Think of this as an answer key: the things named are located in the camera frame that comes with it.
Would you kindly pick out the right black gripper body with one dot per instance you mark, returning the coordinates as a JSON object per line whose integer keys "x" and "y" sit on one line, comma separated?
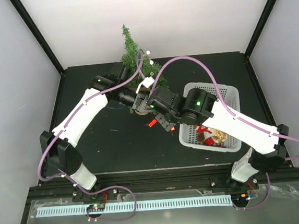
{"x": 166, "y": 125}

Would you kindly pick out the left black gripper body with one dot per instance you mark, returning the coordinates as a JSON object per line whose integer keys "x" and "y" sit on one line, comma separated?
{"x": 136, "y": 107}

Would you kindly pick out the red ribbon bow ornament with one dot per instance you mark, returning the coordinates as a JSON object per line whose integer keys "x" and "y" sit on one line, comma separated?
{"x": 152, "y": 123}

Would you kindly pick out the white plastic basket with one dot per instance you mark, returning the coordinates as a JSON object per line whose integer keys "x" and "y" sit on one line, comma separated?
{"x": 187, "y": 134}

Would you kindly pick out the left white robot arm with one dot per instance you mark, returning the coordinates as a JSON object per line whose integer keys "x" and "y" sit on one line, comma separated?
{"x": 60, "y": 157}

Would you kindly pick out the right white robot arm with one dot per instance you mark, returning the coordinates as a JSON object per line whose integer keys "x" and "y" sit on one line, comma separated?
{"x": 267, "y": 151}

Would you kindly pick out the pile of christmas ornaments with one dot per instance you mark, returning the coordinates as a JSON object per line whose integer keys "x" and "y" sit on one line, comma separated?
{"x": 210, "y": 136}

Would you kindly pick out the right circuit board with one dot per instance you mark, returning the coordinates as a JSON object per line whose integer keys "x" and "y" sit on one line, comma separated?
{"x": 240, "y": 197}

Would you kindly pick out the circuit board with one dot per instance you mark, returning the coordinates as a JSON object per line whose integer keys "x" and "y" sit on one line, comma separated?
{"x": 95, "y": 208}
{"x": 240, "y": 197}

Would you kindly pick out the left circuit board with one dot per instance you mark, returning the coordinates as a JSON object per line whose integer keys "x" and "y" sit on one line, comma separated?
{"x": 95, "y": 208}

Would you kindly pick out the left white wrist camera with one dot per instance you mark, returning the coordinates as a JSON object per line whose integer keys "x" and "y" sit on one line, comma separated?
{"x": 147, "y": 82}

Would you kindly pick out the black aluminium rail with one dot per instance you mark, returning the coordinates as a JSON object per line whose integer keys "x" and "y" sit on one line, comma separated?
{"x": 207, "y": 177}

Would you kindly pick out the left black frame post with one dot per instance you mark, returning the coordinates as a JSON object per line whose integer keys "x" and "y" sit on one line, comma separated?
{"x": 27, "y": 19}

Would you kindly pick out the black frame post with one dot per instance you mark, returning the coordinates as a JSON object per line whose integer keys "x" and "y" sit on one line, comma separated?
{"x": 266, "y": 12}
{"x": 27, "y": 19}

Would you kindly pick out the white slotted cable duct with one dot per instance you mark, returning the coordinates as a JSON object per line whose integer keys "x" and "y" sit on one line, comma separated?
{"x": 126, "y": 207}

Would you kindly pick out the right black frame post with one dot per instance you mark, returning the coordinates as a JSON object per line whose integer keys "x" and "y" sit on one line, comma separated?
{"x": 266, "y": 12}

